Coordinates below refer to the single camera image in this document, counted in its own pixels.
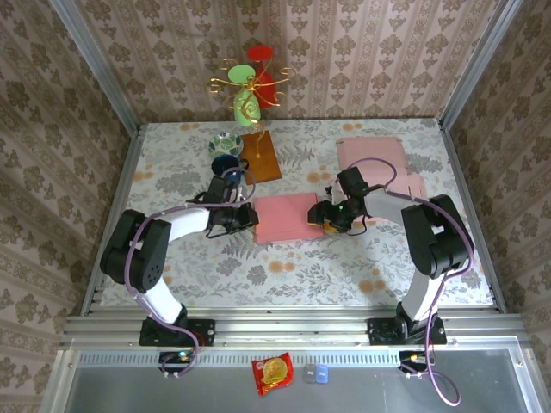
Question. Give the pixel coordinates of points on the pink paper box white inside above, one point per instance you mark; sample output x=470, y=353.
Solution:
x=374, y=148
x=284, y=217

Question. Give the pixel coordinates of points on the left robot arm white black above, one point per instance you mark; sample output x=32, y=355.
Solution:
x=189, y=221

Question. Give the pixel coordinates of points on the dark blue mug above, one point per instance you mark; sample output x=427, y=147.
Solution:
x=226, y=165

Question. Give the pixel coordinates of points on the floral table mat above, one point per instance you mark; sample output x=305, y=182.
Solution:
x=301, y=284

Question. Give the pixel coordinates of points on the leaf pattern bowl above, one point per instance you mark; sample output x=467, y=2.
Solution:
x=224, y=144

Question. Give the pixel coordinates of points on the small blue packet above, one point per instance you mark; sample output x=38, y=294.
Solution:
x=322, y=373

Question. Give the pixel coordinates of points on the small grey packet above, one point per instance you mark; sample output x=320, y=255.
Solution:
x=309, y=373

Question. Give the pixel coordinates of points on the small left circuit board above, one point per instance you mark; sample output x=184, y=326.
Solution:
x=176, y=359

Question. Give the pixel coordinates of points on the small circuit board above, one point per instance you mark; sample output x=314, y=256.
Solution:
x=176, y=359
x=413, y=359

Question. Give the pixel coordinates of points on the small right circuit board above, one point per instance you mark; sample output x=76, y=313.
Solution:
x=413, y=359

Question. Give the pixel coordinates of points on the red snack packet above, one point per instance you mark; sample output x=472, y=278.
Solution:
x=272, y=373

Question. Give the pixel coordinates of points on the red plastic goblet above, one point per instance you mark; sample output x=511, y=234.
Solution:
x=260, y=52

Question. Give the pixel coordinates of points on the grey metal shelf plate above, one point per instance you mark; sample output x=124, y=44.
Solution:
x=172, y=396

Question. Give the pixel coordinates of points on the aluminium extrusion frame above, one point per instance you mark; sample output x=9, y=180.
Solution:
x=292, y=331

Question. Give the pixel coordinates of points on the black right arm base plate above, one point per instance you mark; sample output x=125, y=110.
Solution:
x=379, y=332

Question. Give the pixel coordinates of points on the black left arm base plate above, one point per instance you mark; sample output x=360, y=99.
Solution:
x=206, y=332

